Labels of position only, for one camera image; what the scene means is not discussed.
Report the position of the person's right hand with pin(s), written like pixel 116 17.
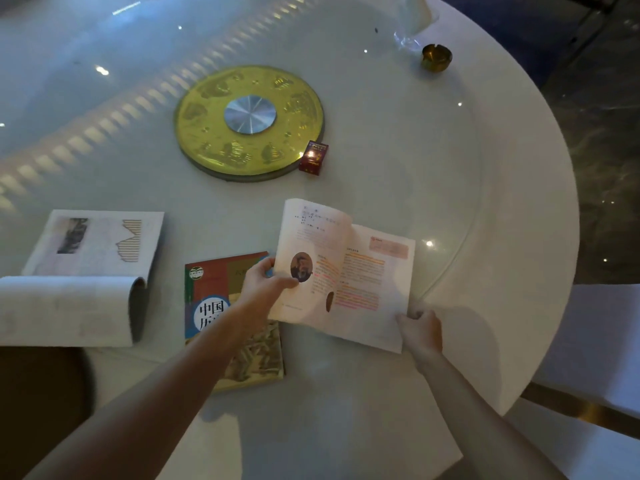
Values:
pixel 425 337

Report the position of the person's left hand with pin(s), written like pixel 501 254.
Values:
pixel 255 299

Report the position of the red and gold cover book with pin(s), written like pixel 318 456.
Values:
pixel 210 284

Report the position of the horse cover book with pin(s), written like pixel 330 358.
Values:
pixel 370 294

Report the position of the small red box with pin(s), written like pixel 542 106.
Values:
pixel 313 157

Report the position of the book with chart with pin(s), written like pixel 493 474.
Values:
pixel 90 234

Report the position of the dark round tray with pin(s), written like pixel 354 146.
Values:
pixel 35 394

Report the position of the person's right forearm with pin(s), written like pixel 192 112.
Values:
pixel 475 419

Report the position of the person's left forearm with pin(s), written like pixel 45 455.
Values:
pixel 150 409

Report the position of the round glass turntable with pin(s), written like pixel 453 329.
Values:
pixel 375 194

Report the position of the white round table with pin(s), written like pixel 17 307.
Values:
pixel 520 204

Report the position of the gold turntable base disc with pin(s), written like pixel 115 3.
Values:
pixel 200 139

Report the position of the gold ashtray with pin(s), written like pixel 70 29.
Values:
pixel 436 57

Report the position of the clear glass tissue holder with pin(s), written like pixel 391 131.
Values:
pixel 412 12

